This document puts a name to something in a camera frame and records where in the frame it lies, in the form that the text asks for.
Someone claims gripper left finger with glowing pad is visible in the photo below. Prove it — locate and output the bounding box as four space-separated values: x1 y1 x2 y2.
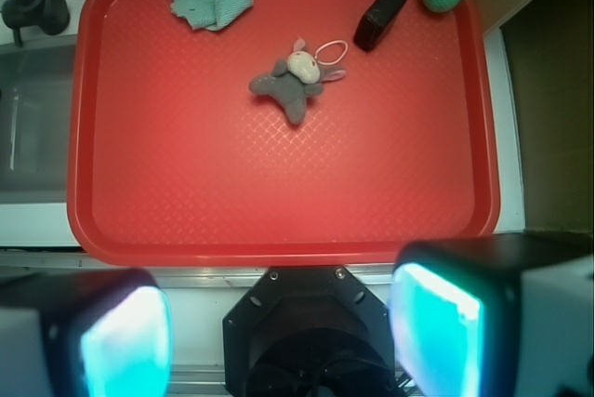
1 269 173 396

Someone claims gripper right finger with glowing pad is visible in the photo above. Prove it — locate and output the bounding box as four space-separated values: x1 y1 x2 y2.
389 232 594 396

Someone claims black box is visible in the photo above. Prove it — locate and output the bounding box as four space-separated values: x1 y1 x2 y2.
353 0 408 52

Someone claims grey plastic sink basin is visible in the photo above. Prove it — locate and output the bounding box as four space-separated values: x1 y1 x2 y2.
1 36 76 205

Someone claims brown cardboard panel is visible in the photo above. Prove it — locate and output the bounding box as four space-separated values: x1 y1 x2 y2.
476 0 594 233

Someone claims grey plush donkey toy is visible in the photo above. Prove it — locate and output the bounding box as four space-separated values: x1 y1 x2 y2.
248 37 350 126

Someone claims grey sink faucet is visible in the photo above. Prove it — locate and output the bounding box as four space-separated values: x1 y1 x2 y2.
1 0 71 47

